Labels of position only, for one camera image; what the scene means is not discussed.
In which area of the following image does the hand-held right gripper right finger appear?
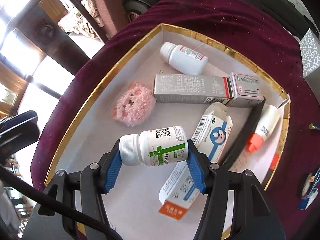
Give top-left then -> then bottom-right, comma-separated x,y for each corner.
185,139 -> 287,240

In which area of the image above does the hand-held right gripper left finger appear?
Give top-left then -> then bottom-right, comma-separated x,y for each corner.
24,139 -> 124,240

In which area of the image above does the orange white medicine box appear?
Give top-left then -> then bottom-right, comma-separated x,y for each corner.
158,161 -> 200,221

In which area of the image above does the blue white medicine box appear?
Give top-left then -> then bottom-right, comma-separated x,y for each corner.
191,102 -> 233,163

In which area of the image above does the white bottle green label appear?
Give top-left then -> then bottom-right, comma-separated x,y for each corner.
119,126 -> 189,167

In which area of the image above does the black marker tan cap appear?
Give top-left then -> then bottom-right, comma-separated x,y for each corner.
220,102 -> 265,173
298,175 -> 320,210

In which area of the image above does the pink plush toy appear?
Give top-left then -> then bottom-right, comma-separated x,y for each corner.
112,81 -> 157,127

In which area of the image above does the grey box red stripe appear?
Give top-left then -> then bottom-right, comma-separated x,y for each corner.
153,74 -> 234,105

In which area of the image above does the white tube orange cap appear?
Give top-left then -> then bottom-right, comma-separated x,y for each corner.
245,104 -> 281,153

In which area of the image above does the white bottle red label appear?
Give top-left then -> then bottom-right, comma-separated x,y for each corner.
159,42 -> 209,75

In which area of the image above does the gold-rimmed white box tray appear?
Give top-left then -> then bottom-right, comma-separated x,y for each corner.
44,23 -> 292,240

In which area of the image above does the patterned cloth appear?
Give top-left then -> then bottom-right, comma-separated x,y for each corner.
59,0 -> 105,39

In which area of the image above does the pink upholstered chair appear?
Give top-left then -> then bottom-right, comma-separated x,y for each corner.
82,0 -> 175,40

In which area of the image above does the large grey cardboard box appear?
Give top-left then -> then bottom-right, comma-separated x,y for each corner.
299,27 -> 320,88

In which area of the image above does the black cable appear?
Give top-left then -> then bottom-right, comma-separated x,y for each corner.
0,165 -> 123,240

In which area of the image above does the dark wooden frame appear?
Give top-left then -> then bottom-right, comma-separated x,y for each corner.
5,2 -> 90,75

